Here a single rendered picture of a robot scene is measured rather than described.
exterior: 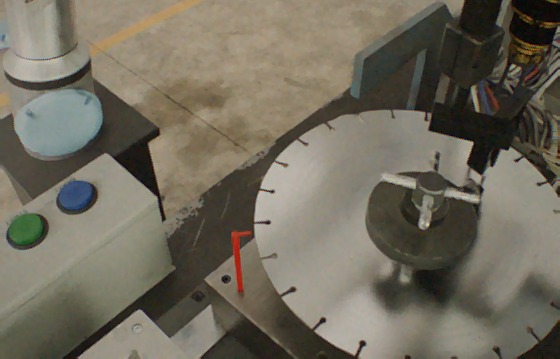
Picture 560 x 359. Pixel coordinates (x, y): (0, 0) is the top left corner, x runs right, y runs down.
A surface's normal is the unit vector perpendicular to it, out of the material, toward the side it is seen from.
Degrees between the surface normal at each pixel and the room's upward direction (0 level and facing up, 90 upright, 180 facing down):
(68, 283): 90
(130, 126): 0
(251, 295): 0
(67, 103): 97
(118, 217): 0
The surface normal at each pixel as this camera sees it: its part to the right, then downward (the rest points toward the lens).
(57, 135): 0.46, 0.73
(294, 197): 0.00, -0.68
